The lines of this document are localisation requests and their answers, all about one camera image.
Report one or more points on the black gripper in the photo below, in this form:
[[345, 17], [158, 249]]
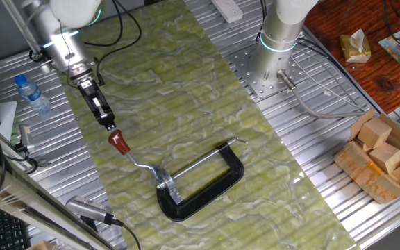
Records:
[[96, 104]]

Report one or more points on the metal lever with red knob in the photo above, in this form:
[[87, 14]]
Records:
[[118, 142]]

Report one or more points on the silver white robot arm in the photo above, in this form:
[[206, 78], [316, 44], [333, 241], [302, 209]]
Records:
[[276, 41]]

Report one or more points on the clear water bottle blue cap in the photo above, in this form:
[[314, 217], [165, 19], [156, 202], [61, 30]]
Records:
[[33, 95]]

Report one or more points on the green marble pattern mat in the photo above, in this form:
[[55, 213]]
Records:
[[186, 87]]

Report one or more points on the white paper sheet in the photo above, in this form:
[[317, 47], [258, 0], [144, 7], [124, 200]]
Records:
[[3, 118]]

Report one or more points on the black C-clamp with steel screw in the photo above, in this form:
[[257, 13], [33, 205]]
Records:
[[207, 196]]

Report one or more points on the silver robot mounting plate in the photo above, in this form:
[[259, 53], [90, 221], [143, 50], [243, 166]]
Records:
[[241, 66]]

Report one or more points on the aluminium profile pole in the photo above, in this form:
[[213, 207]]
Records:
[[15, 15]]

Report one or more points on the white power strip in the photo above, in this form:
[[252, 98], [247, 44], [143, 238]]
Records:
[[229, 10]]

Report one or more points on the yellow tissue pack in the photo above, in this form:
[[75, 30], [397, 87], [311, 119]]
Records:
[[354, 47]]

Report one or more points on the brown cardboard box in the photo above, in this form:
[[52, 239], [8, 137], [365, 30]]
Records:
[[363, 173]]

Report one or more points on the brown wooden table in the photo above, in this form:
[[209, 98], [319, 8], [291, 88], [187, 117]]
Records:
[[377, 87]]

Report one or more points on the colourful picture card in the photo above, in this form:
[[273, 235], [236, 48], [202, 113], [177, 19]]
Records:
[[392, 47]]

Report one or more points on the ribbed silver camera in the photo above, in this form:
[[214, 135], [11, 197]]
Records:
[[85, 208]]

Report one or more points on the small grey camera on mount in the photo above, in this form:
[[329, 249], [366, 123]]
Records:
[[25, 135]]

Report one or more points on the aluminium frame beam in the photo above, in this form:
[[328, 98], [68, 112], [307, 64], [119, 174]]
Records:
[[47, 215]]

